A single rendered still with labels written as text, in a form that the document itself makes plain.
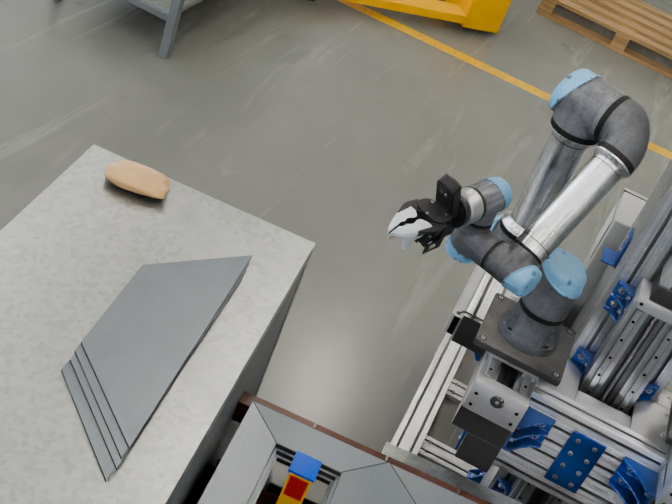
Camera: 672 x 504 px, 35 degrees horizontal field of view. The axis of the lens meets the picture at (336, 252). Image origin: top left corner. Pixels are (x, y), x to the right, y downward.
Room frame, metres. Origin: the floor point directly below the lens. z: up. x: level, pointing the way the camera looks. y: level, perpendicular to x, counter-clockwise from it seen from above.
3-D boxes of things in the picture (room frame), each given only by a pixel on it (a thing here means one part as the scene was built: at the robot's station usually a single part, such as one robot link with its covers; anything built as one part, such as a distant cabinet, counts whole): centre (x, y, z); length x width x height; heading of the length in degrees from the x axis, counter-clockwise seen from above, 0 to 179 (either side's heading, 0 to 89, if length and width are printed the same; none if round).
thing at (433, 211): (1.86, -0.16, 1.42); 0.12 x 0.08 x 0.09; 147
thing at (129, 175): (2.10, 0.50, 1.07); 0.16 x 0.10 x 0.04; 87
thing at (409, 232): (1.76, -0.12, 1.42); 0.09 x 0.03 x 0.06; 147
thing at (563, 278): (2.15, -0.50, 1.20); 0.13 x 0.12 x 0.14; 57
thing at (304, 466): (1.61, -0.11, 0.88); 0.06 x 0.06 x 0.02; 86
